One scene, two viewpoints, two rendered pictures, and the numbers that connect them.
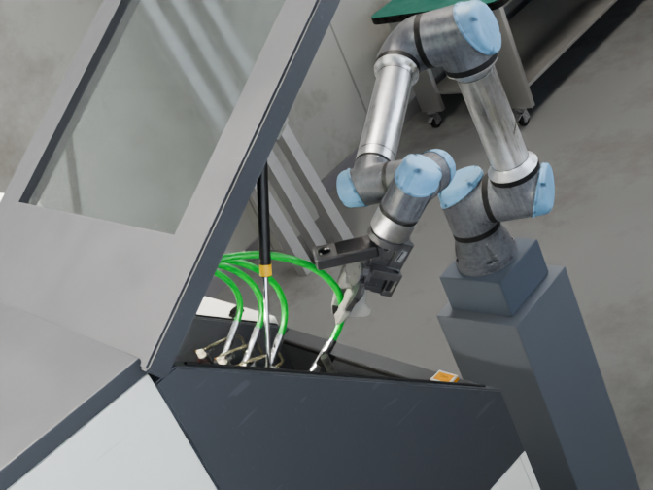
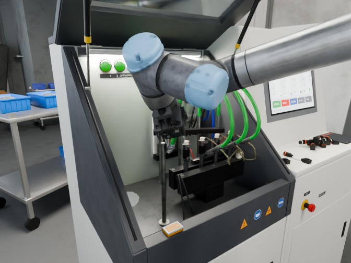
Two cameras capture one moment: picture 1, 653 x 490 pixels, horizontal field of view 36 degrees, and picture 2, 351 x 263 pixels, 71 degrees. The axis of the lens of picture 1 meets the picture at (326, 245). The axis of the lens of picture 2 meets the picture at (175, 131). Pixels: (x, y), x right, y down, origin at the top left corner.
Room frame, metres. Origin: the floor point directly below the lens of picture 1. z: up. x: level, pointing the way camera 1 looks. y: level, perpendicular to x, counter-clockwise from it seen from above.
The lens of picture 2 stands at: (1.66, -0.67, 1.40)
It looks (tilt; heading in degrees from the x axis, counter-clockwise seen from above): 16 degrees down; 88
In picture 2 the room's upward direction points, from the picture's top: straight up
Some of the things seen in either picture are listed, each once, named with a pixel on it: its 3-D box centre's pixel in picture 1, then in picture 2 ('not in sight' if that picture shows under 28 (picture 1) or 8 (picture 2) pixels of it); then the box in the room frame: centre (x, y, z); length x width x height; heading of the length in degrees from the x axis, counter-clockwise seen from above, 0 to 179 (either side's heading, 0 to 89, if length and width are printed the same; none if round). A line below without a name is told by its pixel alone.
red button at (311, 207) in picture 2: not in sight; (308, 206); (2.26, 0.22, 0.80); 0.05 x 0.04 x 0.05; 32
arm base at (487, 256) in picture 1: (481, 241); not in sight; (2.13, -0.34, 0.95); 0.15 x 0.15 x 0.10
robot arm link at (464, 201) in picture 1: (468, 199); not in sight; (2.13, -0.35, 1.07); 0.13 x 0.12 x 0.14; 57
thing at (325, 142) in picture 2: not in sight; (319, 140); (2.44, 0.48, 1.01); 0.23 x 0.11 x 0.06; 32
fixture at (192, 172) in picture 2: not in sight; (208, 179); (1.84, 0.28, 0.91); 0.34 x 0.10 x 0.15; 32
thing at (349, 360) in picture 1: (384, 387); (227, 225); (1.86, 0.02, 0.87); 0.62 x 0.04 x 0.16; 32
